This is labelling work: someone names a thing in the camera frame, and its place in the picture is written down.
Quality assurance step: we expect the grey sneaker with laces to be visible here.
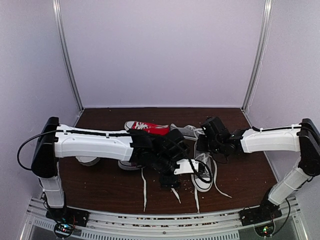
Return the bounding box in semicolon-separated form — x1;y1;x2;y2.
191;150;232;214

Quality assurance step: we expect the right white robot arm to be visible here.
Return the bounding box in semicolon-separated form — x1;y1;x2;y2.
200;116;320;221

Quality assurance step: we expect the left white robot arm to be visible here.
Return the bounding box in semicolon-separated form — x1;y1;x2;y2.
16;116;198;222

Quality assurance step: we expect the back red sneaker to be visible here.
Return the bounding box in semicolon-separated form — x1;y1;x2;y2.
124;121;170;136

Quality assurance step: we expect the red sneaker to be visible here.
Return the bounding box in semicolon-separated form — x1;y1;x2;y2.
114;167;185;214
124;121;170;136

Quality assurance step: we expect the grey sneaker at back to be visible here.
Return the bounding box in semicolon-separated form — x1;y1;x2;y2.
169;123;205;141

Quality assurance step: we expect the front red sneaker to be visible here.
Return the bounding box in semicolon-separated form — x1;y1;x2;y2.
114;167;185;214

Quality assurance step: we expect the white fluted bowl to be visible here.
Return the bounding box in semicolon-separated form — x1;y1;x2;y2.
75;156;100;167

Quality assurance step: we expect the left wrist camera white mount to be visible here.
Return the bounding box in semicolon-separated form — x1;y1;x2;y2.
173;159;199;175

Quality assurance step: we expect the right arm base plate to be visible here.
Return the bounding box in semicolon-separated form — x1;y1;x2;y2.
239;206;282;226

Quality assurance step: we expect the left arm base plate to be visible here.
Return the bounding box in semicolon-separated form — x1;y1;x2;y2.
45;207;90;227

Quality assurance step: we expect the front aluminium rail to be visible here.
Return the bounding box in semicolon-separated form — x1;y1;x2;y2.
17;197;311;240

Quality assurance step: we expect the right aluminium frame post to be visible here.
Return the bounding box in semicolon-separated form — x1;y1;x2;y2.
242;0;274;114

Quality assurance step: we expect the aluminium frame post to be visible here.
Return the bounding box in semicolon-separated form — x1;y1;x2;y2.
52;0;84;112
242;0;274;114

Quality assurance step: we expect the left aluminium frame post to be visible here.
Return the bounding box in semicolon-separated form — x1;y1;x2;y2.
52;0;84;112

